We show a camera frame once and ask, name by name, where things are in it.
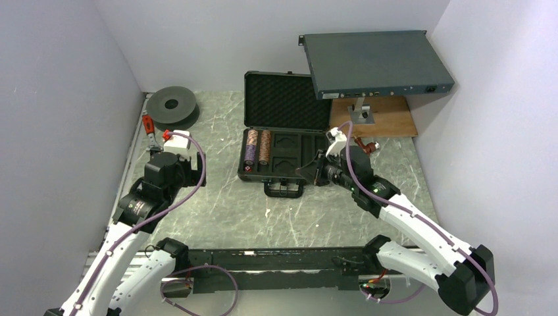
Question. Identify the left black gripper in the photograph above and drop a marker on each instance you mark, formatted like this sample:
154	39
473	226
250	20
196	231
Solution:
193	176

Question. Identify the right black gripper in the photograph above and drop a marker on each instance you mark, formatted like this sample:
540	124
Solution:
314	172

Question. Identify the black poker case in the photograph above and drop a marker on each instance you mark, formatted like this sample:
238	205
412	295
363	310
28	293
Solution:
285	104

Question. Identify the brown poker chip stack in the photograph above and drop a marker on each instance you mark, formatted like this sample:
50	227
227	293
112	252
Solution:
266	139
264	155

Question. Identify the purple poker chip stack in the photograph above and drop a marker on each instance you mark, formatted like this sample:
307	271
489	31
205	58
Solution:
250	153

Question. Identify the orange poker chip stack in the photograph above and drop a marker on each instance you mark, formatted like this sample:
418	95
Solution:
252	137

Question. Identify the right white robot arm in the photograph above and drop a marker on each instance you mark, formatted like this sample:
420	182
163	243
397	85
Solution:
461	274

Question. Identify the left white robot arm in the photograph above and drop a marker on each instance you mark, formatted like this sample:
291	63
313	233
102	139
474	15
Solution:
102	290

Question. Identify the brown torch nozzle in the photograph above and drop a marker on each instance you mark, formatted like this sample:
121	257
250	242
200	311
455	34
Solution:
368	148

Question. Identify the black filament spool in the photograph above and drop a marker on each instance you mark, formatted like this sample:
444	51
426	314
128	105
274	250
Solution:
173	108

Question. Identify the grey metal stand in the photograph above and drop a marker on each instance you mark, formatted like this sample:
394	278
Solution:
361	112

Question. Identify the wooden board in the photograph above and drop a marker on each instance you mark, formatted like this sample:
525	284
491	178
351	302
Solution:
391	115

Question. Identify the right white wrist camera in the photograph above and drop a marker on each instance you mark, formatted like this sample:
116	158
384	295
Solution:
338	141

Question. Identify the red handled adjustable wrench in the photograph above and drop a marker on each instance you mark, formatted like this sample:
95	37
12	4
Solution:
149	127

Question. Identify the black front rail base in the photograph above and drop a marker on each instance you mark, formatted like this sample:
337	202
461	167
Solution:
210	271

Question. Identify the grey network switch box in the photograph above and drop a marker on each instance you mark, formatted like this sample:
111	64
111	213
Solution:
368	64

